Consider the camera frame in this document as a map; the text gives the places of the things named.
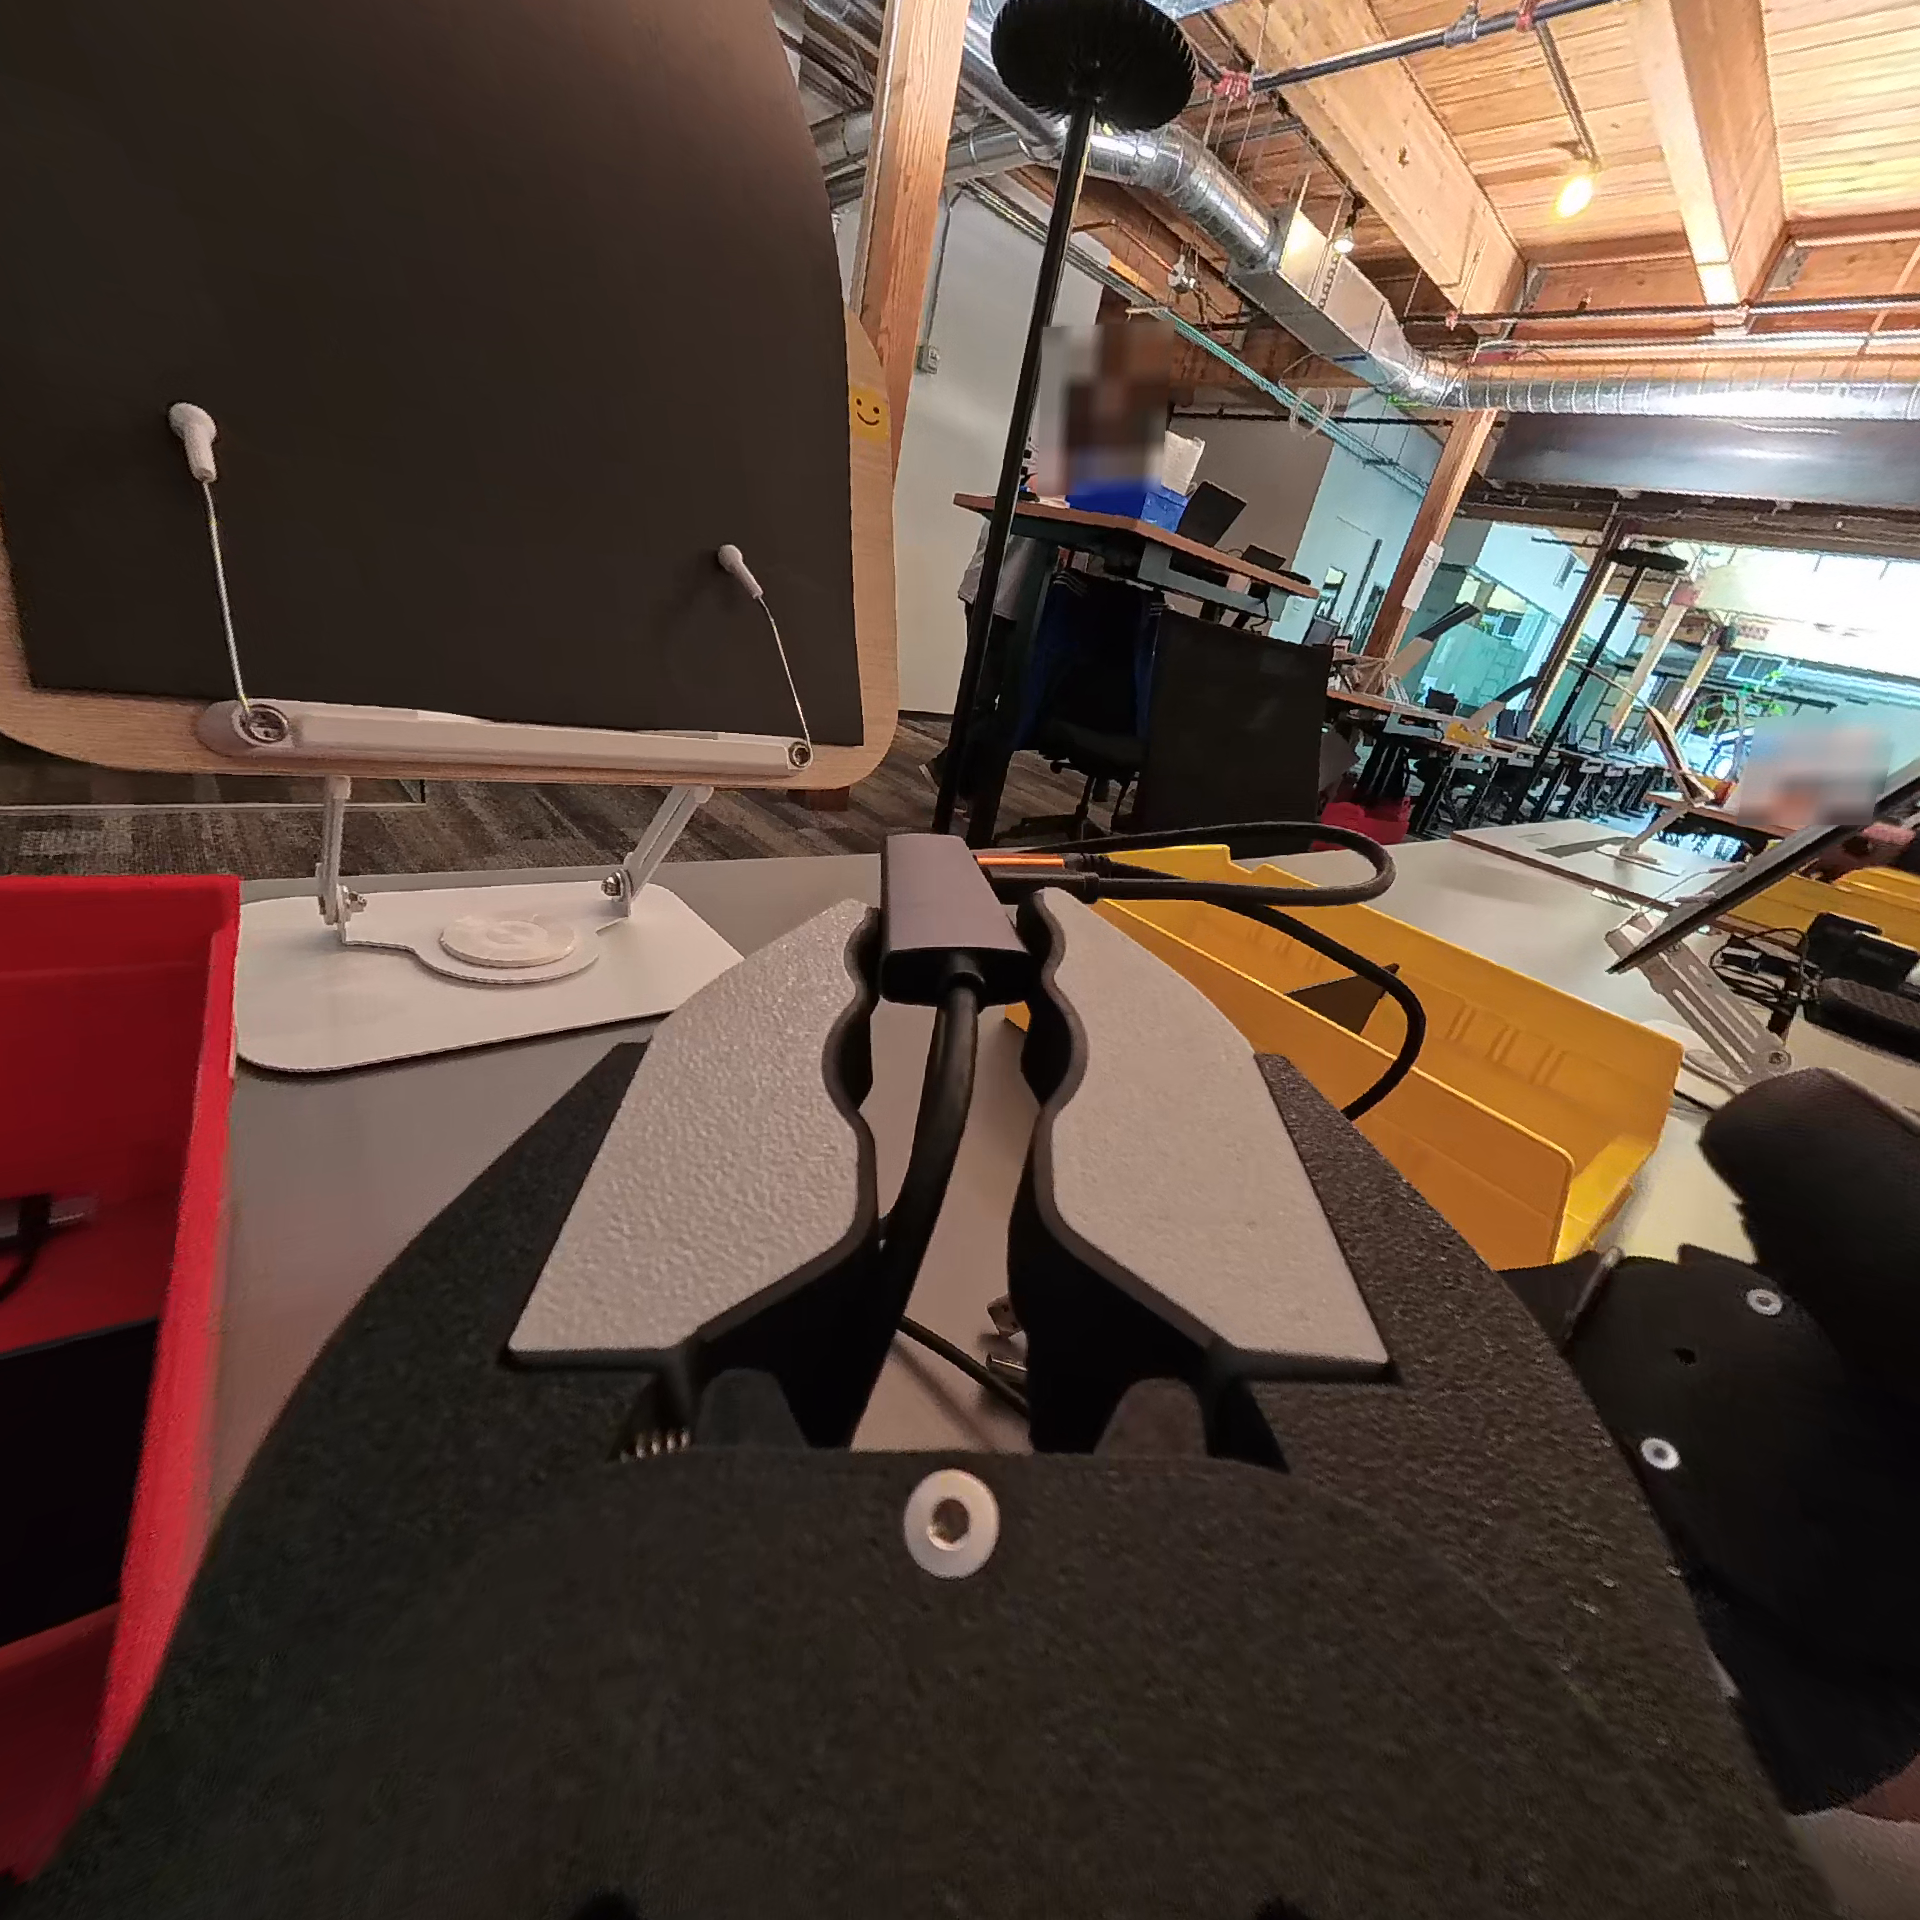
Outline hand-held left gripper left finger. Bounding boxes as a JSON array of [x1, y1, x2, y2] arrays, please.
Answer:
[[503, 899, 886, 1453]]

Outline long silver air duct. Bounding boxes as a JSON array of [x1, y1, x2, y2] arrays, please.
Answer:
[[960, 117, 1920, 425]]

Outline yellow plastic bin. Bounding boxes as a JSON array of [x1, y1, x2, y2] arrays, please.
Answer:
[[1002, 843, 1687, 1270]]

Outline white stand with black board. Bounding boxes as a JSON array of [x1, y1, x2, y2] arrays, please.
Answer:
[[0, 0, 906, 1077]]

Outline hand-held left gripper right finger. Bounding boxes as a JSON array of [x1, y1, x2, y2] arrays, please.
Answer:
[[1009, 885, 1392, 1453]]

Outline black board on white stand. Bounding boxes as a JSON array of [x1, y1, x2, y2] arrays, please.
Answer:
[[1602, 766, 1920, 1086]]

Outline red plastic bin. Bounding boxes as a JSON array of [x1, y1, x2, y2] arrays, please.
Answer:
[[0, 873, 245, 1886]]

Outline grey usb hub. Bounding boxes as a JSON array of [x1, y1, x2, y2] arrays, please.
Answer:
[[873, 830, 1040, 1012]]

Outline black cable with gold plugs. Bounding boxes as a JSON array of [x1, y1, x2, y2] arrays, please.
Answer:
[[975, 820, 1430, 1123]]

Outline wooden post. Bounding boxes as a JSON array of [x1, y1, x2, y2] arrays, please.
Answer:
[[850, 0, 976, 459]]

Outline wooden standing desk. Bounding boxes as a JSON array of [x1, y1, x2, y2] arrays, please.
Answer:
[[950, 489, 1325, 723]]

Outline black hub cable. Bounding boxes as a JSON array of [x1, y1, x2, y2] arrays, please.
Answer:
[[876, 965, 985, 1313]]

